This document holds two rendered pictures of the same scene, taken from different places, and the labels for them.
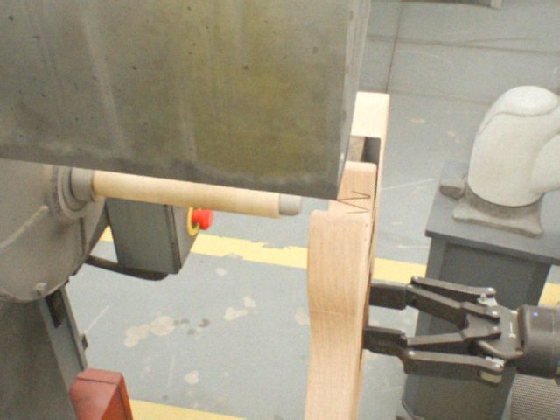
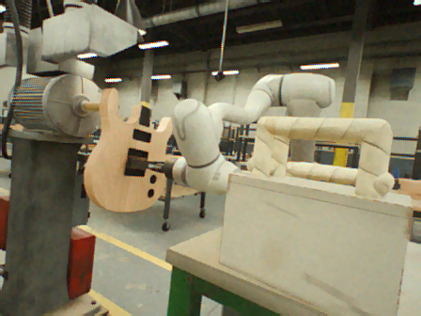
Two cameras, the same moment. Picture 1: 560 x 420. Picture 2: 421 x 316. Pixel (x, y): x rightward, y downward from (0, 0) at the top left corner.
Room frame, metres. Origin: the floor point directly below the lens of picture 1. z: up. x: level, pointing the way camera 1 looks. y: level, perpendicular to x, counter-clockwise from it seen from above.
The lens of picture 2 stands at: (-0.28, -0.68, 1.15)
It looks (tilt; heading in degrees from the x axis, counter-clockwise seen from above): 3 degrees down; 22
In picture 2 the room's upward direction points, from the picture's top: 6 degrees clockwise
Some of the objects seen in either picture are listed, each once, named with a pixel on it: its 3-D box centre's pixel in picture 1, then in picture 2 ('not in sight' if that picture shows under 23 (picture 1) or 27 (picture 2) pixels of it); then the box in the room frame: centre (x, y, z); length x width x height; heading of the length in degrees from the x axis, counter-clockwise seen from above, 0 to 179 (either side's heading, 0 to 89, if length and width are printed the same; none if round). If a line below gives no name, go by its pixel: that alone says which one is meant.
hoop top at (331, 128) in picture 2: not in sight; (314, 127); (0.17, -0.68, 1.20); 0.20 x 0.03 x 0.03; 75
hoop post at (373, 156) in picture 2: not in sight; (371, 163); (0.15, -0.76, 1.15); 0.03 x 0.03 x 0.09
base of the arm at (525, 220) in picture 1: (492, 192); not in sight; (1.16, -0.45, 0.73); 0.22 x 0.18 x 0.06; 71
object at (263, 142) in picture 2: not in sight; (262, 150); (0.20, -0.60, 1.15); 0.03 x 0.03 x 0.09
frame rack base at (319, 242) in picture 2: not in sight; (308, 231); (0.22, -0.69, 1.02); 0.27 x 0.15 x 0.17; 76
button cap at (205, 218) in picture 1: (199, 216); not in sight; (0.79, 0.14, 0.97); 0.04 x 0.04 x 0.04; 79
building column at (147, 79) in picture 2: not in sight; (146, 92); (8.83, 5.98, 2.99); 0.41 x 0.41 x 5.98; 79
